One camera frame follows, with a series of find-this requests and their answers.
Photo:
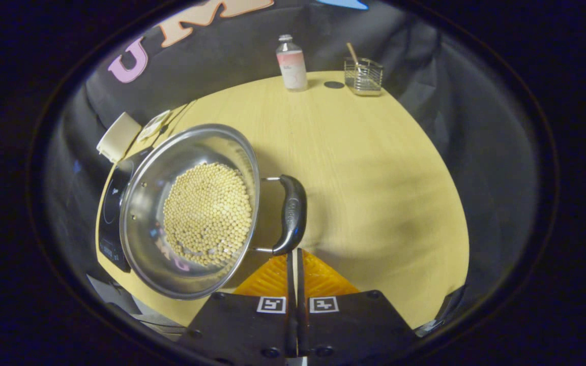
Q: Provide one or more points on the pile of soybeans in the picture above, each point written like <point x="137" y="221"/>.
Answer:
<point x="206" y="213"/>

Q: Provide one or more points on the white divided dish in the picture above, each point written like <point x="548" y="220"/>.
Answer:
<point x="153" y="125"/>

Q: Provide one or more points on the stainless steel pot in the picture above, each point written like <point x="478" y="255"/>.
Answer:
<point x="150" y="203"/>

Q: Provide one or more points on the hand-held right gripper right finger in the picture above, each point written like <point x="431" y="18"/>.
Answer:
<point x="354" y="325"/>

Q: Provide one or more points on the black round coaster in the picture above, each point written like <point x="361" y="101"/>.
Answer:
<point x="333" y="85"/>

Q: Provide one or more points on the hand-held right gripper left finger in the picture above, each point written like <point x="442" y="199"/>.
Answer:
<point x="242" y="325"/>

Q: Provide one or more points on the clear bottle with pink label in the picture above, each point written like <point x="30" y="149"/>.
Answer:
<point x="293" y="66"/>

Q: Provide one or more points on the black induction cooktop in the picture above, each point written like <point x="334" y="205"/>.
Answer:
<point x="111" y="213"/>

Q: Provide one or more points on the wooden stick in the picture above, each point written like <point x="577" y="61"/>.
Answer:
<point x="352" y="52"/>

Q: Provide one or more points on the white toaster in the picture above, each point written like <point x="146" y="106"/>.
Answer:
<point x="119" y="137"/>

